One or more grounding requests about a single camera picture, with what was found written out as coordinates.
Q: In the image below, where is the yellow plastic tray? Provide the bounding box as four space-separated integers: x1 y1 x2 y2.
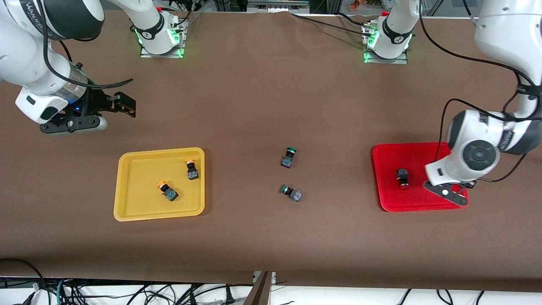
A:
113 147 206 222

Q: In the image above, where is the red plastic tray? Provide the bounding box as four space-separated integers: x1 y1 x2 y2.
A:
372 142 470 212

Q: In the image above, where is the brown table cover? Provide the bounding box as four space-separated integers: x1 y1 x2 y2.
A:
0 8 542 293

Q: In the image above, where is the grey metal box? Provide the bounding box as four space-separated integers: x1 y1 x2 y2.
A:
247 0 310 13

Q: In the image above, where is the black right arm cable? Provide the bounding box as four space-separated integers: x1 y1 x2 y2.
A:
41 17 134 90

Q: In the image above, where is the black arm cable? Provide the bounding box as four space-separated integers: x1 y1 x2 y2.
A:
417 0 542 183
41 17 134 90

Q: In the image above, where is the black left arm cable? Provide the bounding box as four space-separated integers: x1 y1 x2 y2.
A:
417 0 542 183

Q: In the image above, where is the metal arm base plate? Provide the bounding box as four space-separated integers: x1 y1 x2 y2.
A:
140 42 186 59
363 50 409 65

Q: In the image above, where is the green push button switch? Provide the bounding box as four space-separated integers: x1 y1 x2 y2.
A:
280 147 297 169
279 184 303 202

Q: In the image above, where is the wooden table post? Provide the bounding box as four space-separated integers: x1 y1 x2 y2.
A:
243 271 274 305

